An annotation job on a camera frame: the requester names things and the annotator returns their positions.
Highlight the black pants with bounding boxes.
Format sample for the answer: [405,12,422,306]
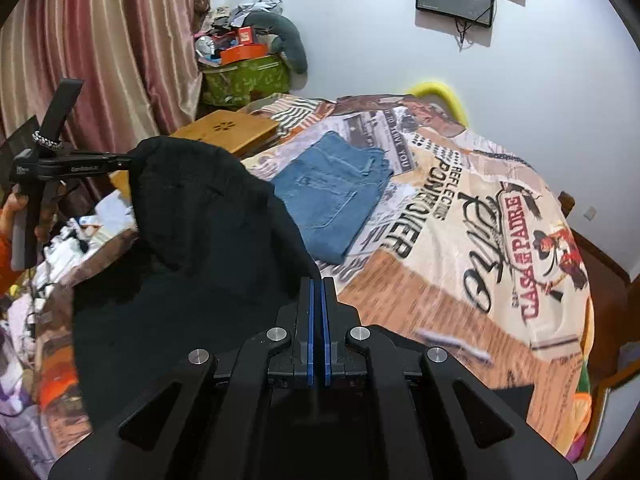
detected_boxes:
[72,138,319,428]

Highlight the left hand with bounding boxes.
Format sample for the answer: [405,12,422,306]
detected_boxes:
[1,184,58,244]

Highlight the folded blue jeans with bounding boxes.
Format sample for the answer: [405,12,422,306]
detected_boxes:
[271,131,393,264]

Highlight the printed newspaper-pattern bedspread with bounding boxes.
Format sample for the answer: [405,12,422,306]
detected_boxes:
[0,92,597,466]

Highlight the striped pink curtain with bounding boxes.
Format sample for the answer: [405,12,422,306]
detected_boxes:
[0,0,222,196]

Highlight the green patterned storage bag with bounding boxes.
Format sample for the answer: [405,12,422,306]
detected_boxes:
[201,54,291,110]

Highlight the orange box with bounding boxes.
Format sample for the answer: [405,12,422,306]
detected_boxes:
[220,44,269,66]

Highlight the yellow foam headboard pad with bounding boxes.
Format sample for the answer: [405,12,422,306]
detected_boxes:
[409,81,469,127]

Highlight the red small box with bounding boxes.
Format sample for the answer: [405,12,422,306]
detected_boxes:
[238,26,255,46]

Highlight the white wall socket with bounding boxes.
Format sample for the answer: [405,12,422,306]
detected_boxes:
[584,207,597,221]

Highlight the wooden bed frame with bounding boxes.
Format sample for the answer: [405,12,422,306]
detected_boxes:
[556,190,633,386]

